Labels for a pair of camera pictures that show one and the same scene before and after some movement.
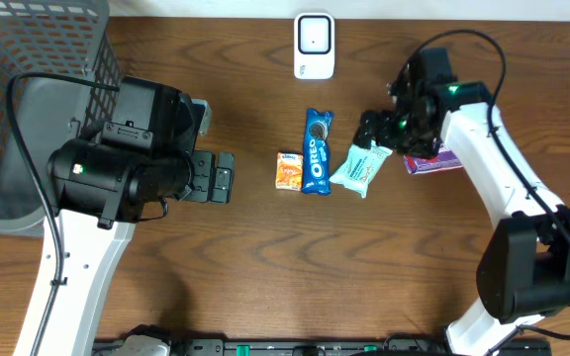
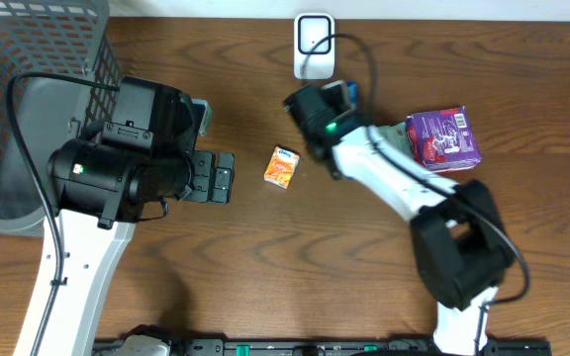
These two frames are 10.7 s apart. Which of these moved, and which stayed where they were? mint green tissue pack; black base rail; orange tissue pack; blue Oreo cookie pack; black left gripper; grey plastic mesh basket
Moved: mint green tissue pack; orange tissue pack; blue Oreo cookie pack
Stayed: black base rail; grey plastic mesh basket; black left gripper
